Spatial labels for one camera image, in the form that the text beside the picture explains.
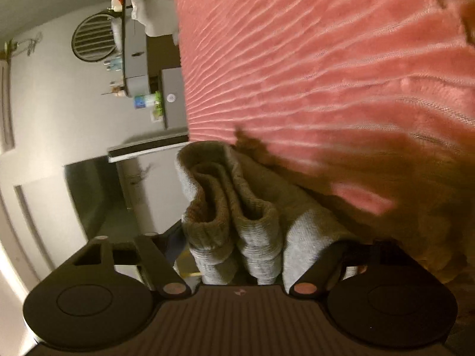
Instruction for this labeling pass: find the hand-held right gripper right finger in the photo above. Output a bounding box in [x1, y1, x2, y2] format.
[289, 239, 406, 298]

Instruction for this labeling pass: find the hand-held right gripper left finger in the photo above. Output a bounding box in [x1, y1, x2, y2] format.
[72, 233, 187, 300]

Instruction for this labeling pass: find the dark glass door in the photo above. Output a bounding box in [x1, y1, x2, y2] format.
[64, 155, 129, 232]

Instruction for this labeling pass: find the white flat panel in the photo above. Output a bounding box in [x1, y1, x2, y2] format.
[107, 133, 191, 163]

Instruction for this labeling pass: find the grey nightstand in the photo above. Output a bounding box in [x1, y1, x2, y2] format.
[160, 67, 189, 130]

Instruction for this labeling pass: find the grey rounded cabinet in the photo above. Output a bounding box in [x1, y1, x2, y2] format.
[122, 18, 151, 98]

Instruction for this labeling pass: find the pink ribbed blanket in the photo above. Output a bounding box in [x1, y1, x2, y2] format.
[174, 0, 475, 282]

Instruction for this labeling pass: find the round mirror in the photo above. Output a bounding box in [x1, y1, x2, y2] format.
[72, 12, 120, 62]

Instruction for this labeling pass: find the white pillow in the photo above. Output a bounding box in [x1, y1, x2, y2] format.
[129, 0, 179, 38]

